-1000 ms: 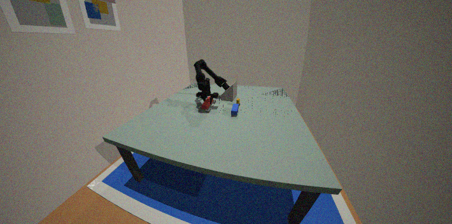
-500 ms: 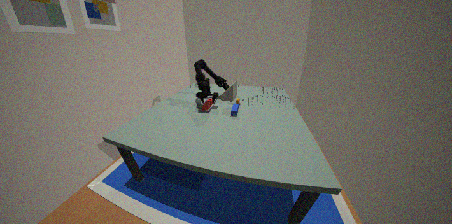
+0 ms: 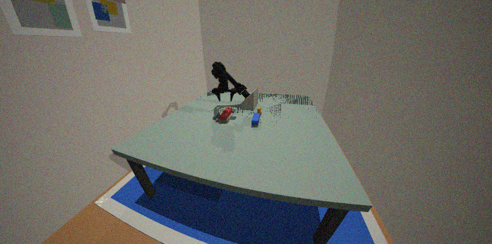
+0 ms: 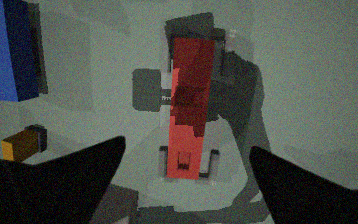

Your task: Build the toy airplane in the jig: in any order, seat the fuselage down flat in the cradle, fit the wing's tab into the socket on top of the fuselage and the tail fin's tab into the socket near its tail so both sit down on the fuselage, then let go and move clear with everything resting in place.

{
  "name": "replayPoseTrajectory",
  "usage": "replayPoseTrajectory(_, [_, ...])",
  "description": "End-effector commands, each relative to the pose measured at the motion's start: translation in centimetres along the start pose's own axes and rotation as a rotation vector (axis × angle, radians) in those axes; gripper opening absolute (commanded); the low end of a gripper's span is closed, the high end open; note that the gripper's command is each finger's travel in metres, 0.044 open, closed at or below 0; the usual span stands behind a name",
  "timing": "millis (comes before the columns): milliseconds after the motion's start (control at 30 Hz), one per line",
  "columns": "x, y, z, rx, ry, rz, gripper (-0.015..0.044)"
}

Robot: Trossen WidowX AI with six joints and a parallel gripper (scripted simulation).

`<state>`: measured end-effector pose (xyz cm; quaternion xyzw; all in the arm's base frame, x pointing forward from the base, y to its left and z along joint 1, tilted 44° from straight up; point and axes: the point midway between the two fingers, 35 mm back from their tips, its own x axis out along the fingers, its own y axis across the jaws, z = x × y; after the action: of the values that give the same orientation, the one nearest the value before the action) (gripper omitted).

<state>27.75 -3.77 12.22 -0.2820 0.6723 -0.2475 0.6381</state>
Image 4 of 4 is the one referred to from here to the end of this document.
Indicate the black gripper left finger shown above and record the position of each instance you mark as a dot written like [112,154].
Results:
[65,190]

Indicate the orange rectangular block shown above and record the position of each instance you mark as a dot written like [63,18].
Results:
[20,146]

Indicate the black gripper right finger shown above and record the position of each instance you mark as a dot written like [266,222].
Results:
[296,196]

